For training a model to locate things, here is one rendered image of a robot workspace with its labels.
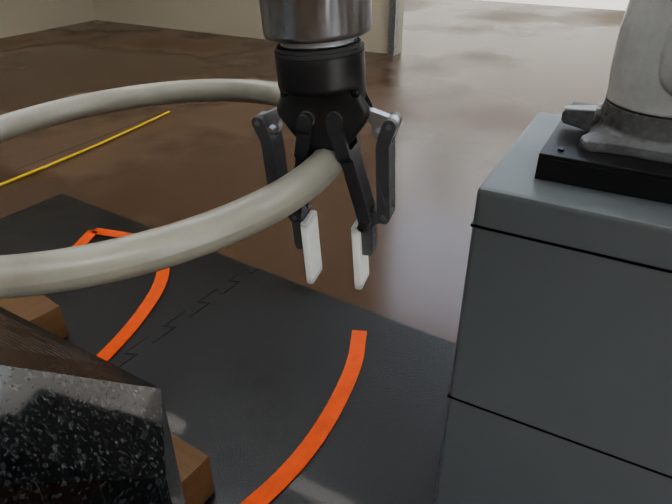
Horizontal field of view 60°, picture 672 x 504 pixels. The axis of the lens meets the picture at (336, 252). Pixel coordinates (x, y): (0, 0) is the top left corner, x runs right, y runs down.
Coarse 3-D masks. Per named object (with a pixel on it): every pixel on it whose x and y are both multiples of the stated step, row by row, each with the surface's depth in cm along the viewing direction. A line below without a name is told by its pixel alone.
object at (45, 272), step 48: (96, 96) 77; (144, 96) 78; (192, 96) 78; (240, 96) 76; (288, 192) 46; (144, 240) 40; (192, 240) 41; (240, 240) 44; (0, 288) 39; (48, 288) 39
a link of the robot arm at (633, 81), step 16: (640, 0) 74; (656, 0) 72; (624, 16) 78; (640, 16) 74; (656, 16) 72; (624, 32) 77; (640, 32) 74; (656, 32) 73; (624, 48) 77; (640, 48) 75; (656, 48) 73; (624, 64) 78; (640, 64) 75; (656, 64) 74; (624, 80) 78; (640, 80) 76; (656, 80) 75; (608, 96) 83; (624, 96) 79; (640, 96) 77; (656, 96) 76; (640, 112) 78; (656, 112) 76
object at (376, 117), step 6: (372, 108) 49; (372, 114) 49; (378, 114) 49; (384, 114) 49; (390, 114) 49; (372, 120) 49; (378, 120) 49; (384, 120) 49; (396, 120) 49; (372, 126) 49; (378, 126) 49; (372, 132) 50; (378, 132) 49
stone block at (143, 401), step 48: (0, 336) 69; (48, 336) 81; (0, 384) 56; (48, 384) 61; (96, 384) 67; (144, 384) 75; (0, 432) 53; (48, 432) 58; (96, 432) 63; (144, 432) 70; (0, 480) 51; (48, 480) 55; (96, 480) 60; (144, 480) 67
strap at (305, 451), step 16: (80, 240) 224; (160, 272) 204; (160, 288) 196; (144, 304) 188; (128, 336) 174; (352, 336) 174; (112, 352) 168; (352, 352) 168; (352, 368) 162; (352, 384) 157; (336, 400) 152; (320, 416) 147; (336, 416) 147; (320, 432) 143; (304, 448) 138; (288, 464) 134; (304, 464) 134; (272, 480) 131; (288, 480) 131; (256, 496) 127; (272, 496) 127
